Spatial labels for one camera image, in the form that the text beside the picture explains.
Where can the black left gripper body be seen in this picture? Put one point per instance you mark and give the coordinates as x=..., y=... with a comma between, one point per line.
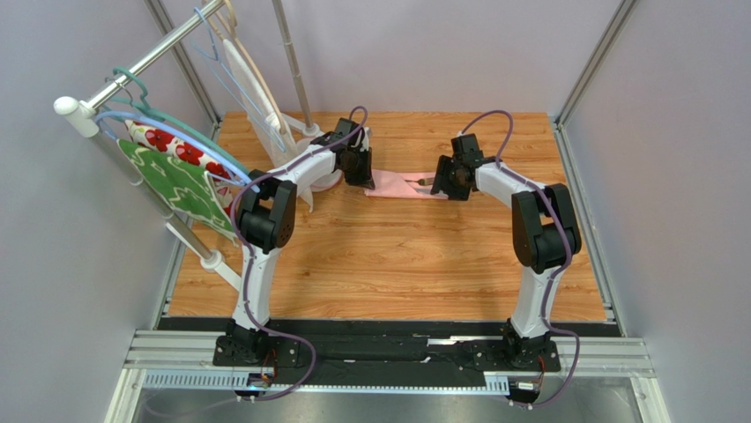
x=357, y=171

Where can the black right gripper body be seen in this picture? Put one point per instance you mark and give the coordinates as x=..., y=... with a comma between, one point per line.
x=442, y=180

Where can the pink cloth napkin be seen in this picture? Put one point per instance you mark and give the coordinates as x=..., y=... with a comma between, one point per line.
x=390, y=184

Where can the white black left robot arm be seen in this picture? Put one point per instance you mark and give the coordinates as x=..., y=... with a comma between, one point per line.
x=264, y=219

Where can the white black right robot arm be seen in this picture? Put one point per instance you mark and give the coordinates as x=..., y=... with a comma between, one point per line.
x=545, y=237

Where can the beige hanger with white cloth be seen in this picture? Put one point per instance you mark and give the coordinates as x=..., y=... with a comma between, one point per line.
x=251, y=91

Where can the light blue thin hanger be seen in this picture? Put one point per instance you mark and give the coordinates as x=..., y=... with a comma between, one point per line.
x=212, y=55

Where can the green patterned cloth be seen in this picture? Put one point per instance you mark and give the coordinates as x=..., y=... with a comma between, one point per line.
x=184, y=187

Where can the blue plastic hanger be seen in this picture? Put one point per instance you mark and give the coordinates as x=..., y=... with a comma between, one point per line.
x=240, y=179

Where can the red floral white cloth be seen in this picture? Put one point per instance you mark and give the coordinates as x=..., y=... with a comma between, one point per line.
x=162, y=141

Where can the teal plastic hanger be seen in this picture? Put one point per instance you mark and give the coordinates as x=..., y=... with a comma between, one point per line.
x=145, y=109

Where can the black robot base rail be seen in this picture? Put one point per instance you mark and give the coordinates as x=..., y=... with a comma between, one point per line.
x=401, y=354

